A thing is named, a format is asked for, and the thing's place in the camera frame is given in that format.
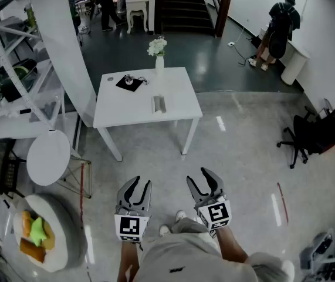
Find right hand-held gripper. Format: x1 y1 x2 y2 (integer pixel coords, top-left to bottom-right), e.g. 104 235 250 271
186 167 233 239

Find dark wooden staircase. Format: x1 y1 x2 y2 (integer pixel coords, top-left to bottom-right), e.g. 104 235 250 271
155 0 216 36

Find green star plush toy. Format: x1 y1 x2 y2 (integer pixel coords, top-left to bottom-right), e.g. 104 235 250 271
29 216 49 245

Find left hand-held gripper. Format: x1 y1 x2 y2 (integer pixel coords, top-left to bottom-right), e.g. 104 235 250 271
114 176 153 243

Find black backpack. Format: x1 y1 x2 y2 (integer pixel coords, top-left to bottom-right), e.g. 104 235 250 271
268 3 293 60

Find white vase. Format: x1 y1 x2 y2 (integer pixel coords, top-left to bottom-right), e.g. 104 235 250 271
155 55 165 76

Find person's right forearm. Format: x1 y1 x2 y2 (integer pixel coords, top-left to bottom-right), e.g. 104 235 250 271
215 225 249 264

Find person's white shirt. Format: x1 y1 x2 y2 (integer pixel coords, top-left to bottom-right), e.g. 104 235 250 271
131 233 296 282

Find person's grey trousers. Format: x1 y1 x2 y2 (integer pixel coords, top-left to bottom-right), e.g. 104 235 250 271
170 217 215 237

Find white metal shelf rack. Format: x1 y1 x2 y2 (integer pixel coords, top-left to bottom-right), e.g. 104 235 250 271
0 0 67 142

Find white cylinder pedestal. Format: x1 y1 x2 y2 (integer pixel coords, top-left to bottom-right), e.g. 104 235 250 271
280 43 312 86

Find white rectangular table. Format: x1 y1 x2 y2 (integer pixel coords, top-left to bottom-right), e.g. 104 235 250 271
93 66 204 162

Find brown block plush toy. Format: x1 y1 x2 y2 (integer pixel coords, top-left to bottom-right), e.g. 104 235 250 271
19 237 48 264

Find white round cushion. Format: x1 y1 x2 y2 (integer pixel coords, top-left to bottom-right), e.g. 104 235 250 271
12 193 87 273

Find orange plush toy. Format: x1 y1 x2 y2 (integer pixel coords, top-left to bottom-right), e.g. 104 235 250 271
21 210 33 238

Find white ornate side table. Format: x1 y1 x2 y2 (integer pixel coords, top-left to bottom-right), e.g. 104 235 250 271
125 0 150 35

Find yellow plush toy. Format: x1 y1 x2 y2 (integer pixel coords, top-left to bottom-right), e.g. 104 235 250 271
42 220 56 250

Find brown wooden stair post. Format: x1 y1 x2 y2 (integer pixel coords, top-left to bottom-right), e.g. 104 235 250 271
214 0 234 38

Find black square mat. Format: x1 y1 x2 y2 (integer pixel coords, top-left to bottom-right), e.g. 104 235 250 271
115 75 144 93

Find black office chair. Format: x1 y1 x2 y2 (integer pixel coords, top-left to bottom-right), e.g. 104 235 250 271
276 106 335 170

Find round white side table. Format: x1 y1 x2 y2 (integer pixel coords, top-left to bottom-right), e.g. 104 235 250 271
26 129 72 187

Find white storage shelf unit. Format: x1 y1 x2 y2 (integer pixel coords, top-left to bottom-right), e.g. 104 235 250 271
300 197 335 282

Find person's left forearm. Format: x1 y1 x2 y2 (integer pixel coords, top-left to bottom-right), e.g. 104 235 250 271
116 240 141 282

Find large white arch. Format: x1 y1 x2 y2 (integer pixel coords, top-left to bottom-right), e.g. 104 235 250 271
28 0 98 128

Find red floor tape strip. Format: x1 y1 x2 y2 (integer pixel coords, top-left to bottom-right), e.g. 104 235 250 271
276 182 289 226

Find white flower bouquet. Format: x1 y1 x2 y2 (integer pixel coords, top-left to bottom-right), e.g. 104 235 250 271
147 36 168 58

